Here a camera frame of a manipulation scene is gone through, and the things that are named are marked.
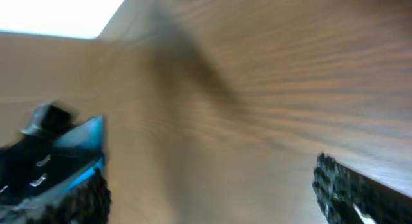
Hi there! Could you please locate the blue-screen Galaxy smartphone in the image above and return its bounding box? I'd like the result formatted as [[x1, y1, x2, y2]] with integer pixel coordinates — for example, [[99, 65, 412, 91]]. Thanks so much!
[[21, 116, 106, 198]]

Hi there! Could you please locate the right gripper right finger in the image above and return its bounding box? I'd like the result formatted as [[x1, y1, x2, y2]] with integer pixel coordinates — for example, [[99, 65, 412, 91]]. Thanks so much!
[[312, 152, 411, 224]]

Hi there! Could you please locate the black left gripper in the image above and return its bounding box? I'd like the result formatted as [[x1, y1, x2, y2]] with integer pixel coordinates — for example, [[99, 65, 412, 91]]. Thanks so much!
[[1, 103, 97, 205]]

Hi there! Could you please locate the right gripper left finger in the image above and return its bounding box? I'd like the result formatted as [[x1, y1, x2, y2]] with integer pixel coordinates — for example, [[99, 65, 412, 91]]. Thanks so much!
[[1, 167, 111, 224]]

